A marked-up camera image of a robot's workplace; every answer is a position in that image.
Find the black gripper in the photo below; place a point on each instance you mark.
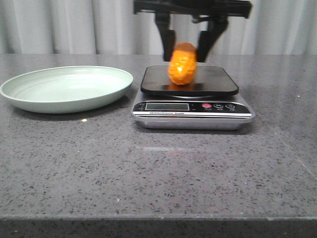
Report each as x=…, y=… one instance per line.
x=201, y=10

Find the orange corn cob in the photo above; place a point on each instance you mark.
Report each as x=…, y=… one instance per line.
x=183, y=64

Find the silver black kitchen scale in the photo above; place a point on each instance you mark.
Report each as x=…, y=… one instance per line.
x=210, y=102

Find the pale green plate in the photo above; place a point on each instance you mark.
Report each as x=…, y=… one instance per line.
x=67, y=89

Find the white pleated curtain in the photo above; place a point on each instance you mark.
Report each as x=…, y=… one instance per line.
x=275, y=27

